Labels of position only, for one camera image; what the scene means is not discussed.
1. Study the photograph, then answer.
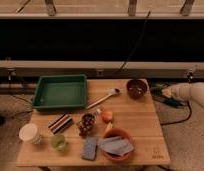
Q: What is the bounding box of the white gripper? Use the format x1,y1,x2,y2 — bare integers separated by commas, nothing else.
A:
162,83,191,101

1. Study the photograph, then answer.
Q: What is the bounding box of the green pepper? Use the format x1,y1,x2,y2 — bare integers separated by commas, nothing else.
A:
150,87,163,93

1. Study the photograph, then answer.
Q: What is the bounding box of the striped flat box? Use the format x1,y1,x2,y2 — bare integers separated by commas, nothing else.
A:
48,114,73,134

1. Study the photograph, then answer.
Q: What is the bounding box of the small yellow vegetable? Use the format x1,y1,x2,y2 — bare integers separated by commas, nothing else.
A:
105,122,113,133

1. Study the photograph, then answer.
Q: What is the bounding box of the wooden handled brush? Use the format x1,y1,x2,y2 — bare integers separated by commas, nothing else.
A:
86,88,120,110

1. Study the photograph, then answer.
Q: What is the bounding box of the white paper cup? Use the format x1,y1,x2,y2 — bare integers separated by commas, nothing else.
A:
19,123,41,144

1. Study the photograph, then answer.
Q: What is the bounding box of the purple bowl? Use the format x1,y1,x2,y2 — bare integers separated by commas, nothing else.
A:
126,79,147,100

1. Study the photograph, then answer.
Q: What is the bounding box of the green plastic tray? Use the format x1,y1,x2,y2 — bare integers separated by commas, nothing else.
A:
32,75,87,112

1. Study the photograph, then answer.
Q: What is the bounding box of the blue folded cloth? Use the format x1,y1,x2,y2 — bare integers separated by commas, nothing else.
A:
98,136,134,156

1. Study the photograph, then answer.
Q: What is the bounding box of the black hanging cable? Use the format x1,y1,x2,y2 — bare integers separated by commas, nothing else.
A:
114,10,152,75

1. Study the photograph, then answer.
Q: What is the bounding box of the orange round fruit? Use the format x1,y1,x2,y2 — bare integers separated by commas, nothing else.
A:
101,111,113,123

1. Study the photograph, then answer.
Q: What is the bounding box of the black floor cable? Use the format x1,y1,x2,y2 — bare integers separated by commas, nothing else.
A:
151,94,193,127

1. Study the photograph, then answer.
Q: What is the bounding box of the green cup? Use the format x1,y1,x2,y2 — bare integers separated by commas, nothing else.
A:
51,134,66,150

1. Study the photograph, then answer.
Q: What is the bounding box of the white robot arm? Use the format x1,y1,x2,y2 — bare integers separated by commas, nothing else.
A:
162,82,204,108

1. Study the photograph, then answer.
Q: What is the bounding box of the small bottle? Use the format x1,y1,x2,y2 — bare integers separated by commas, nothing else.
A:
93,108,102,116

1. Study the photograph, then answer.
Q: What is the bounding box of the orange bowl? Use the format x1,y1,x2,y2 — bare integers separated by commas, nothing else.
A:
99,128,135,162

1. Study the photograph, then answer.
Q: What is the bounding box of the dark grape bunch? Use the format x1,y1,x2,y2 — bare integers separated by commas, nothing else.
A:
77,113,95,137

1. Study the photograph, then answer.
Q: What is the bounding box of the blue sponge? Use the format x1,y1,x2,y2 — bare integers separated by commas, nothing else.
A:
82,137,97,160

